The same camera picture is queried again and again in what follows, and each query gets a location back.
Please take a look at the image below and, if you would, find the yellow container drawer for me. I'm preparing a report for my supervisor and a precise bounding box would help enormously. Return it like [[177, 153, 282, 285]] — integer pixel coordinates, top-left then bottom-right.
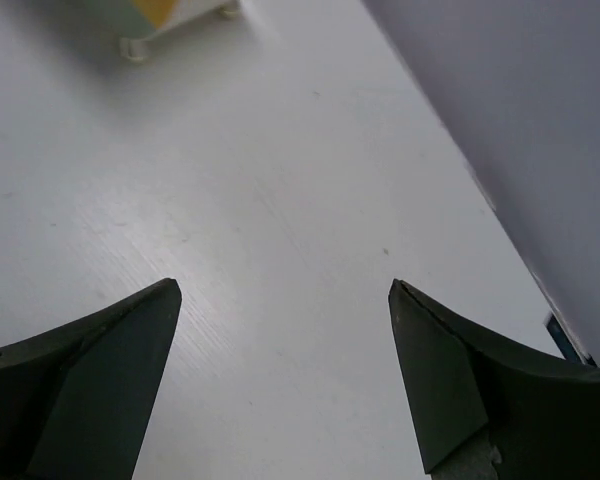
[[132, 0, 179, 29]]

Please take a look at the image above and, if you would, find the pale green container drawer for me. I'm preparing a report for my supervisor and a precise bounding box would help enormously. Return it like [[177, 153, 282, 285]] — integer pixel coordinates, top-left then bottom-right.
[[91, 0, 158, 63]]

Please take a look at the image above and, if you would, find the cream cylindrical drawer container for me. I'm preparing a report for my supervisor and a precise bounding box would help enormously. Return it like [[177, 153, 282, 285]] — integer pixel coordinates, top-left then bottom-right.
[[147, 1, 242, 47]]

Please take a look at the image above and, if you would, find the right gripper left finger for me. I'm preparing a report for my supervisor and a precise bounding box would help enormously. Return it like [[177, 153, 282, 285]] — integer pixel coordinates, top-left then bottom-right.
[[0, 278, 182, 479]]

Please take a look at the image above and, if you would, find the right blue table label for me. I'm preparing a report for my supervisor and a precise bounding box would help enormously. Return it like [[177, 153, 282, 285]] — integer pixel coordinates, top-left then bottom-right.
[[544, 313, 597, 367]]

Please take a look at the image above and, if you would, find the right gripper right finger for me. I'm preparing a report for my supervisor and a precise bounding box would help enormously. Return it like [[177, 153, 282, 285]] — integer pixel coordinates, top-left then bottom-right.
[[388, 280, 600, 479]]

